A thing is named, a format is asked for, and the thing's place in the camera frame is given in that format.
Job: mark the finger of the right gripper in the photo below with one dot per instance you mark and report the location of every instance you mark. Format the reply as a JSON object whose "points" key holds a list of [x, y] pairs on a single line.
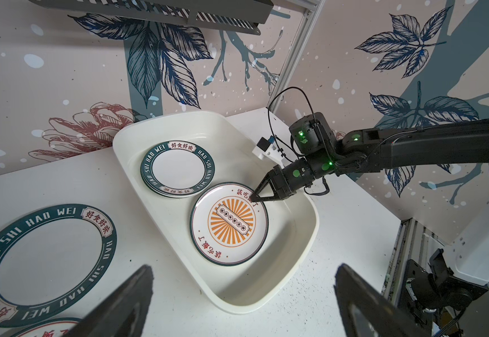
{"points": [[266, 182]]}

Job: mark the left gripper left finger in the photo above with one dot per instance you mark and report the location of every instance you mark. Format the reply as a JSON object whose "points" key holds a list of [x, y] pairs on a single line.
{"points": [[124, 312]]}

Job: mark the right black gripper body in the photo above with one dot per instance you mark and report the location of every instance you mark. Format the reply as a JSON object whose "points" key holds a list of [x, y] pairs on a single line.
{"points": [[285, 182]]}

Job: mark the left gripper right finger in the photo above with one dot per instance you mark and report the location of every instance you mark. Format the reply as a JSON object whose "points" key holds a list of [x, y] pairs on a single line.
{"points": [[365, 312]]}

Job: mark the orange sunburst plate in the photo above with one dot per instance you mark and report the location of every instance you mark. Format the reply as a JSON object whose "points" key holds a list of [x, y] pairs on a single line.
{"points": [[51, 328], [227, 228]]}

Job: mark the green rim hao wei plate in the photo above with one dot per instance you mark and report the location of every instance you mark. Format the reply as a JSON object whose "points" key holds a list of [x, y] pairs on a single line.
{"points": [[177, 169]]}

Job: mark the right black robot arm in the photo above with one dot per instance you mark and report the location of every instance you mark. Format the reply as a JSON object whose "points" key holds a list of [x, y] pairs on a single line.
{"points": [[370, 151]]}

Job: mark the white plastic bin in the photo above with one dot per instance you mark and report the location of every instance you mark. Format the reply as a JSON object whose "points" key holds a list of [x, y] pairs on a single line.
{"points": [[293, 224]]}

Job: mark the green rim plate far left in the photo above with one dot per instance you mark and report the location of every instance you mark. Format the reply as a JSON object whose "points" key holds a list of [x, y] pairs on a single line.
{"points": [[50, 259]]}

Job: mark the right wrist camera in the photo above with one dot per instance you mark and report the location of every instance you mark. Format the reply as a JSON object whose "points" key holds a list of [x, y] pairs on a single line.
{"points": [[266, 148]]}

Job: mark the aluminium mounting rail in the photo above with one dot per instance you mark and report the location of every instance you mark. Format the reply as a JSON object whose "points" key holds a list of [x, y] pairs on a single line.
{"points": [[414, 245]]}

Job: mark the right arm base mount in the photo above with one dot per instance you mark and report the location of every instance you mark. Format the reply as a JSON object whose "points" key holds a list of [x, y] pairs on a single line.
{"points": [[439, 289]]}

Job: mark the black wire wall shelf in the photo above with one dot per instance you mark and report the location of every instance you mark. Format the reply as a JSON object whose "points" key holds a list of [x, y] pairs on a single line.
{"points": [[236, 16]]}

